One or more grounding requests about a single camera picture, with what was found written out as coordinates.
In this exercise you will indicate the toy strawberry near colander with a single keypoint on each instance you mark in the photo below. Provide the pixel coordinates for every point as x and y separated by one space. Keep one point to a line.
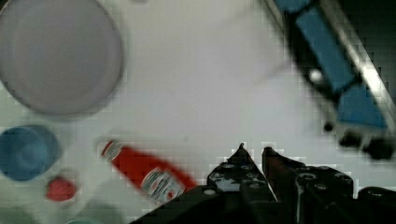
60 190

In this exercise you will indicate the blue plastic cup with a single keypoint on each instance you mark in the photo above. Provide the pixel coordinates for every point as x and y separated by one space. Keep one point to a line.
27 152

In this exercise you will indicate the red ketchup bottle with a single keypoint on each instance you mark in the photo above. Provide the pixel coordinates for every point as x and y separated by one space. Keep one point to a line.
160 180

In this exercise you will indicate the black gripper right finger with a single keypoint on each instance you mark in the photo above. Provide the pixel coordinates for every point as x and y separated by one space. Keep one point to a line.
312 195

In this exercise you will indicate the lavender round plate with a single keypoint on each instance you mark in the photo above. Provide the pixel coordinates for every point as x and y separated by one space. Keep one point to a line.
59 57

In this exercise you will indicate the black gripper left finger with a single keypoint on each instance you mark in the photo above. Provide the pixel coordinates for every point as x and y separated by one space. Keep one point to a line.
247 196

